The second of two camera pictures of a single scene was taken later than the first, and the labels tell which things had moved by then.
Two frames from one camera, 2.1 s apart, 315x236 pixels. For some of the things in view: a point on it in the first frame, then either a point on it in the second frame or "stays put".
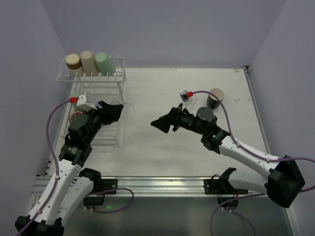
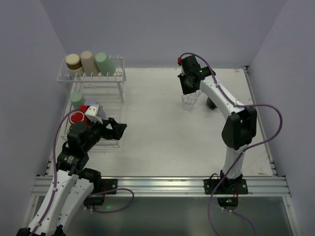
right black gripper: (175, 120) -> (211, 103)
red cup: (77, 112) stays put
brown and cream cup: (74, 65) stays put
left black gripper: (101, 113) -> (111, 129)
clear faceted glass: (128, 110) -> (188, 100)
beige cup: (90, 67) stays put
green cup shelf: (105, 66) stays put
